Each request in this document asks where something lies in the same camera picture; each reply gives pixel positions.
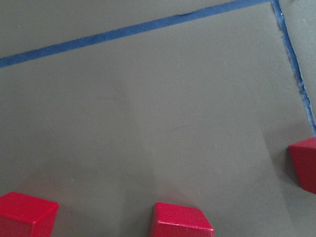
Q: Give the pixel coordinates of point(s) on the brown paper mat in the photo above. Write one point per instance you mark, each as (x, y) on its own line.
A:
(199, 113)

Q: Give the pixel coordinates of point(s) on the red block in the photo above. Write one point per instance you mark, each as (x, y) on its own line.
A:
(303, 155)
(26, 216)
(170, 220)

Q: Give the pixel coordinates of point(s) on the blue tape line crosswise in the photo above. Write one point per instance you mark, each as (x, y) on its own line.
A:
(125, 32)

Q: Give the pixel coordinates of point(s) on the blue tape line lengthwise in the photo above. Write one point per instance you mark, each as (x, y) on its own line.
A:
(295, 66)

